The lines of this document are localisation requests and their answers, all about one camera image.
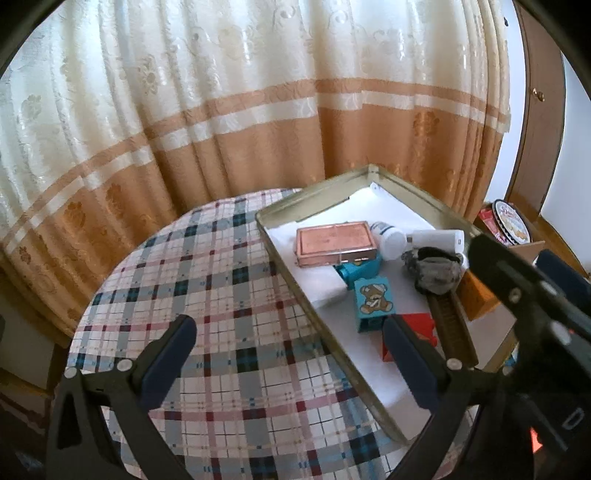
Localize blue teddy bear toy block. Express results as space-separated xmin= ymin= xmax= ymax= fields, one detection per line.
xmin=353 ymin=276 xmax=394 ymax=334

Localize grey sequin pouch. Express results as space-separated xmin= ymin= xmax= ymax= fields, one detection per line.
xmin=401 ymin=247 xmax=465 ymax=296

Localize gold metal tray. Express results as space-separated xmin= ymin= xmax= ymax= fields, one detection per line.
xmin=255 ymin=164 xmax=522 ymax=446

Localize copper pink tin case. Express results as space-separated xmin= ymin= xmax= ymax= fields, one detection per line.
xmin=294 ymin=220 xmax=377 ymax=268

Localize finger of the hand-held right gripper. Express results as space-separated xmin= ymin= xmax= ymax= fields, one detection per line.
xmin=467 ymin=234 xmax=591 ymax=342
xmin=536 ymin=249 xmax=591 ymax=315

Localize wooden door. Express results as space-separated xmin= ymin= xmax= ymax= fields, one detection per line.
xmin=503 ymin=4 xmax=568 ymax=213

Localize cream and orange floral curtain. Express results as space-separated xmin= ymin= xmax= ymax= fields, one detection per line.
xmin=0 ymin=0 xmax=513 ymax=335

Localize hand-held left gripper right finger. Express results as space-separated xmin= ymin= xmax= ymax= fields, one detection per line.
xmin=382 ymin=316 xmax=532 ymax=480

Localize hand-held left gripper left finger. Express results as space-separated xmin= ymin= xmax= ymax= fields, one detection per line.
xmin=46 ymin=314 xmax=198 ymax=480

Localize orange toy cube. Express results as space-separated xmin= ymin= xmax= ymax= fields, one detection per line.
xmin=457 ymin=270 xmax=502 ymax=321

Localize red toy block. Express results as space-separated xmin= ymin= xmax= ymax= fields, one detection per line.
xmin=381 ymin=312 xmax=439 ymax=363

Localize cardboard box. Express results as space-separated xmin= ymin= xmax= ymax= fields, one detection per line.
xmin=475 ymin=203 xmax=548 ymax=268

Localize round blue cookie tin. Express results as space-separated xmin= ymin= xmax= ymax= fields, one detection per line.
xmin=490 ymin=198 xmax=533 ymax=245

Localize white power adapter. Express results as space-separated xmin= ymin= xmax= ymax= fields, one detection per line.
xmin=406 ymin=228 xmax=466 ymax=254

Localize brown toy train track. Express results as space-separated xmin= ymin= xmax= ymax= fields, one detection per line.
xmin=427 ymin=291 xmax=478 ymax=370

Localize white pill bottle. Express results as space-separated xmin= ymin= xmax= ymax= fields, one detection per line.
xmin=369 ymin=222 xmax=408 ymax=260

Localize large blue toy block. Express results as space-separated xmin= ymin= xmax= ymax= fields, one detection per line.
xmin=335 ymin=256 xmax=382 ymax=291

